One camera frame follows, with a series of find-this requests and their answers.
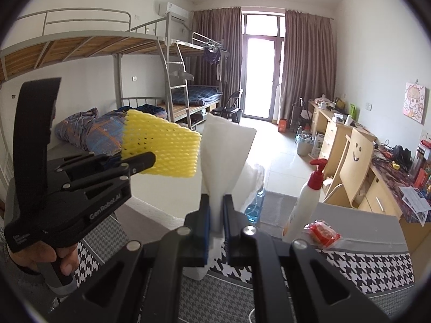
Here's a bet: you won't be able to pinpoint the yellow foam net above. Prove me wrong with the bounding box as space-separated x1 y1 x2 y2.
120 108 203 180

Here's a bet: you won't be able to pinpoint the dark hanging clothes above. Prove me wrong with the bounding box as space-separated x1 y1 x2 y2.
201 44 223 65

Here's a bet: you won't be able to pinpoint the black headphones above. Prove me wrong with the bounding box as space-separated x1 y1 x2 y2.
391 145 413 169

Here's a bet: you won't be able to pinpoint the wooden desk with patterned top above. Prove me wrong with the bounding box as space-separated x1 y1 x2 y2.
357 141 431 233

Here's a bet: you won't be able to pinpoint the white foam sheet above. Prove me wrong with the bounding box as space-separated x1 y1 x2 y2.
183 113 257 280

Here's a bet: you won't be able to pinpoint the grey waste bin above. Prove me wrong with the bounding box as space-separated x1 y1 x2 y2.
296 134 314 157

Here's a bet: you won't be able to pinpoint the wooden chair with smiley face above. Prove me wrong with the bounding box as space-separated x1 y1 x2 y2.
333 128 377 208

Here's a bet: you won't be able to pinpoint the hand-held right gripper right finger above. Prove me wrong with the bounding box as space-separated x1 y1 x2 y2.
223 193 391 323

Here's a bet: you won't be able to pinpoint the cartoon wall poster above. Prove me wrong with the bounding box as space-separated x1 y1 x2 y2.
402 81 427 126

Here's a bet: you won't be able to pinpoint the white lotion bottle red pump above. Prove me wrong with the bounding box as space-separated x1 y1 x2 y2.
282 158 329 252

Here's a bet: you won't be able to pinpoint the blue spray bottle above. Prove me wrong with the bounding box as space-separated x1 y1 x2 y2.
243 188 267 223

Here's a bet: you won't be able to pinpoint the red snack packet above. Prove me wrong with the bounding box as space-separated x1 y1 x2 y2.
303 220 342 250

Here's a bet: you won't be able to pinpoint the glass balcony door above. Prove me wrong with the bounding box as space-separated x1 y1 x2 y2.
241 13 287 121

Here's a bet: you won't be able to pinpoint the dark blue plaid quilt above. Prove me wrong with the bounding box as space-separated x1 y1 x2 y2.
186 85 223 106

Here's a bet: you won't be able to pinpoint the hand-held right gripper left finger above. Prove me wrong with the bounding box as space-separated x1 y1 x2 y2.
50 193 211 323

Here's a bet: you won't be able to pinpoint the person's left hand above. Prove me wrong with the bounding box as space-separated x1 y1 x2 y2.
13 241 79 276

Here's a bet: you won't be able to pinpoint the small grey metal bunk bed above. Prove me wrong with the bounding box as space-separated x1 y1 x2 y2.
168 32 230 132

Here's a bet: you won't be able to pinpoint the houndstooth tablecloth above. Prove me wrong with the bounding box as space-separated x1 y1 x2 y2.
57 188 416 323

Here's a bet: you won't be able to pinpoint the printed paper sheets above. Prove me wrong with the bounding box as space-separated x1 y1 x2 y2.
400 185 431 225

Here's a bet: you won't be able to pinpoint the row of toiletry bottles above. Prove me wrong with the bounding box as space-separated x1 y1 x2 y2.
413 139 431 189

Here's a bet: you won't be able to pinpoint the orange blue plaid quilt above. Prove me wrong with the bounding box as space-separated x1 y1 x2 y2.
55 105 168 153

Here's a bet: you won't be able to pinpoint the light wooden desk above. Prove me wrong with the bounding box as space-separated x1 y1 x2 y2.
307 99 378 177

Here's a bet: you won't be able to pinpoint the large grey metal bunk bed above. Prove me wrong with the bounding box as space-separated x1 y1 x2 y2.
0 8 189 135

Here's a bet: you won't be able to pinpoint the black folding chair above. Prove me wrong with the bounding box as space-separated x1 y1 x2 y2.
212 89 245 124

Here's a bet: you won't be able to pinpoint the wide brown curtain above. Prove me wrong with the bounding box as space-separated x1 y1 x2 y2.
280 9 337 120

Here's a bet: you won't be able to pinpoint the white air conditioner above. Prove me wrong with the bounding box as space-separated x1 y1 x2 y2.
158 2 190 21

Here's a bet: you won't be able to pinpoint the narrow brown curtain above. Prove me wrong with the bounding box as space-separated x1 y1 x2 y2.
190 7 244 108

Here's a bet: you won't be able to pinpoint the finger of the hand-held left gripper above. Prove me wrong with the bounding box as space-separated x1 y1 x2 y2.
62 151 157 193
49 152 120 176

